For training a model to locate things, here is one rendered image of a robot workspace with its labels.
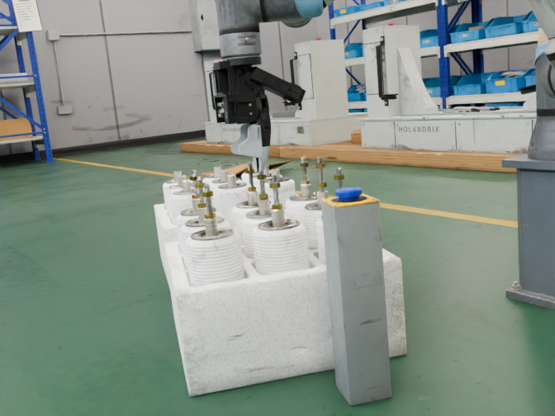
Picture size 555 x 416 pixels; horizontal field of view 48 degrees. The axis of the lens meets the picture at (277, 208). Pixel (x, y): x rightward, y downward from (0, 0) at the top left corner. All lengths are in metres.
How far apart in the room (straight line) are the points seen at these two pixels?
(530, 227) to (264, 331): 0.61
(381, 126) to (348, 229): 2.89
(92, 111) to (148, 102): 0.69
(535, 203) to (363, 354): 0.55
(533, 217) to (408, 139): 2.33
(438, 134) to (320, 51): 1.29
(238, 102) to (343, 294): 0.41
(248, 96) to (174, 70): 6.68
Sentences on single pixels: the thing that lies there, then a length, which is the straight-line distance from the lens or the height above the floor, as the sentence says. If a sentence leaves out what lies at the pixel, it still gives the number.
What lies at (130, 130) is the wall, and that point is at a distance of 7.55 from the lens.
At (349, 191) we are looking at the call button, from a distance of 0.91.
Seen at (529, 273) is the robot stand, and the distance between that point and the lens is 1.40.
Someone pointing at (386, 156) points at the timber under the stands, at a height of 0.05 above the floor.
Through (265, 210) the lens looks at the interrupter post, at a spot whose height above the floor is 0.26.
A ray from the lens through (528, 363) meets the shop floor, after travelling 1.14.
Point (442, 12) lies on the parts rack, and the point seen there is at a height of 1.12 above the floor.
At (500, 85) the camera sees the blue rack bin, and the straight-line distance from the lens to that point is 6.50.
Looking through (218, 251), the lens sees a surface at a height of 0.23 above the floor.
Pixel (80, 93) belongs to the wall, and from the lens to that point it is 7.38.
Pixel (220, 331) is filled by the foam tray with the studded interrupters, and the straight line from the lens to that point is 1.04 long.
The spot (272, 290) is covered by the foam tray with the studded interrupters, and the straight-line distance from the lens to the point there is 1.04.
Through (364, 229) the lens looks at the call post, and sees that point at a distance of 0.91.
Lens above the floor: 0.48
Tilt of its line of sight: 11 degrees down
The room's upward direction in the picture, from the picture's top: 5 degrees counter-clockwise
